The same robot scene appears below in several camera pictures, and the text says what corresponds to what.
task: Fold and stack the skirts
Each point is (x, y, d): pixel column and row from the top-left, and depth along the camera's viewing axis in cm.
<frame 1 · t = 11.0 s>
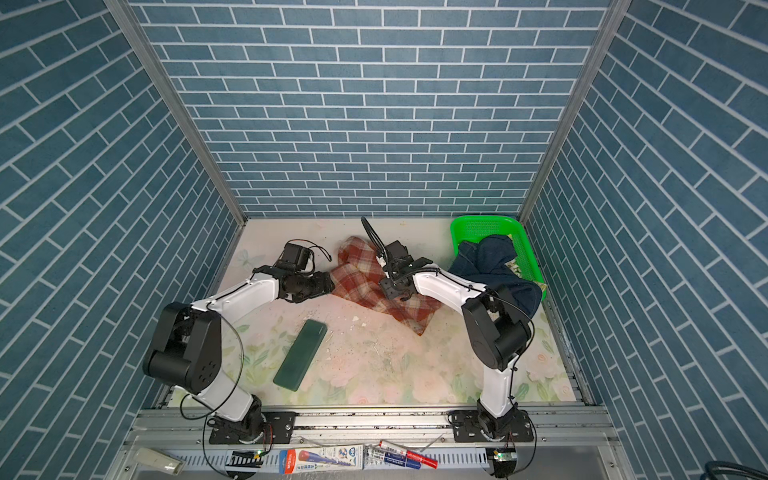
left hand: (326, 287, 93), fingers open
right hand: (390, 280, 95), fingers open
red plaid skirt: (358, 277, 98), point 6 cm above the table
dark blue denim skirt: (485, 262, 104), point 6 cm above the table
yellow floral skirt: (512, 264, 104), point 5 cm above the table
green plastic basket: (476, 228, 120), on the table
dark green rectangular board: (300, 355, 86), point 2 cm above the table

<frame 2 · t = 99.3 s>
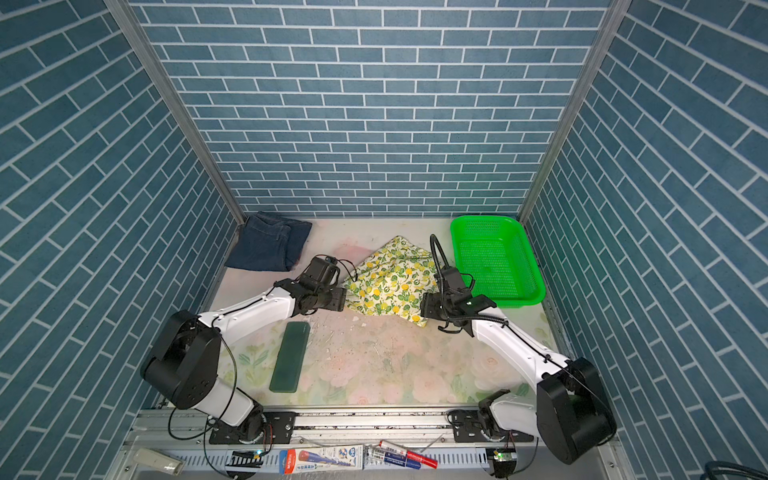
left hand: (336, 295, 92), fingers open
right hand: (425, 302, 86), fingers open
dark blue denim skirt: (269, 243, 107), point 6 cm above the table
yellow floral skirt: (392, 281, 98), point 5 cm above the table
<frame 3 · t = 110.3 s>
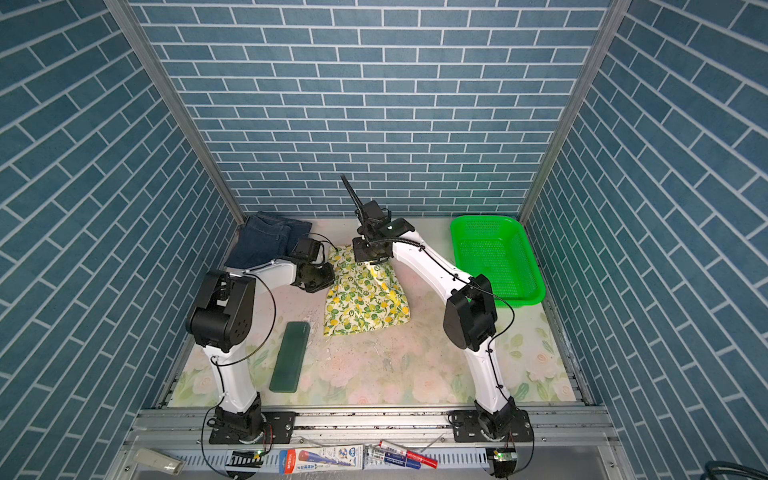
left hand: (336, 278, 101), fingers closed
right hand: (356, 249, 89), fingers closed
yellow floral skirt: (363, 297, 98), point 2 cm above the table
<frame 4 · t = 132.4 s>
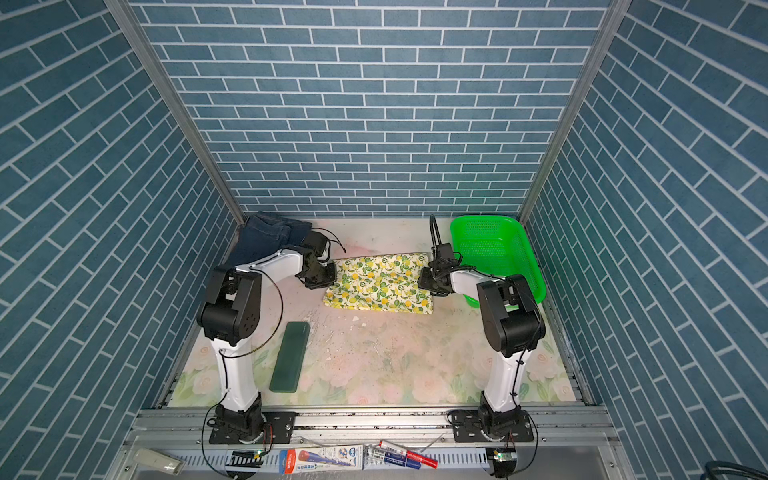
left hand: (334, 280, 101), fingers closed
right hand: (420, 278, 101), fingers open
yellow floral skirt: (380, 283, 102), point 2 cm above the table
